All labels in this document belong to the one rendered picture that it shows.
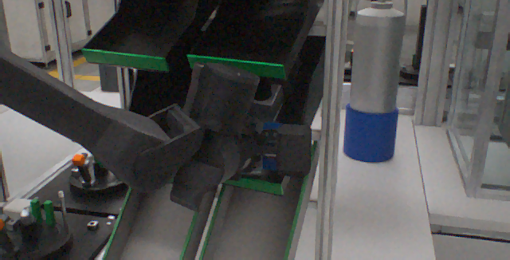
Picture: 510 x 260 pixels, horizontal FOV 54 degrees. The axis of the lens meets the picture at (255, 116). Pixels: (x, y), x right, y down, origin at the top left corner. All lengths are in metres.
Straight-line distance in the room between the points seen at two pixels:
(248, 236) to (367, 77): 0.77
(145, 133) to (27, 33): 5.72
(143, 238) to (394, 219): 0.65
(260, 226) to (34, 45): 5.48
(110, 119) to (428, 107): 1.49
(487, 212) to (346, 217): 0.35
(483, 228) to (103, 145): 1.06
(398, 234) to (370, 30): 0.55
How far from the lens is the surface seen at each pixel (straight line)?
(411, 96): 1.94
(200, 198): 0.51
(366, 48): 1.44
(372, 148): 1.52
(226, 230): 0.82
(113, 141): 0.47
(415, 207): 1.34
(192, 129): 0.48
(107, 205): 1.12
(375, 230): 1.23
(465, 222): 1.35
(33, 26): 6.10
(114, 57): 0.69
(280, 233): 0.80
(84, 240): 1.02
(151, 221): 0.86
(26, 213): 1.00
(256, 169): 0.67
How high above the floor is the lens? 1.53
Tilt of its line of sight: 21 degrees down
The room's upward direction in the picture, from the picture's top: straight up
